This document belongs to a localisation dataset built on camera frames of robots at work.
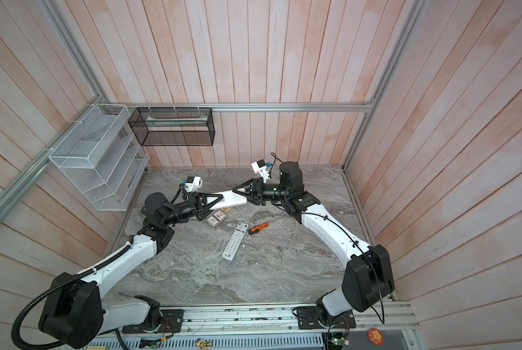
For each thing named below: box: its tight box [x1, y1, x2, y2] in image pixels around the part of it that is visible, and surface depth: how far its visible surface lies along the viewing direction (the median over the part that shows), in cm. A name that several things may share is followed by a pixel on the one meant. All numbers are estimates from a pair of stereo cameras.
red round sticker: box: [367, 327, 385, 347], surface depth 72 cm
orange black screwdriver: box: [247, 221, 270, 235], surface depth 97 cm
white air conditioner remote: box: [207, 190, 248, 210], surface depth 69 cm
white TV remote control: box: [221, 221, 250, 262], surface depth 92 cm
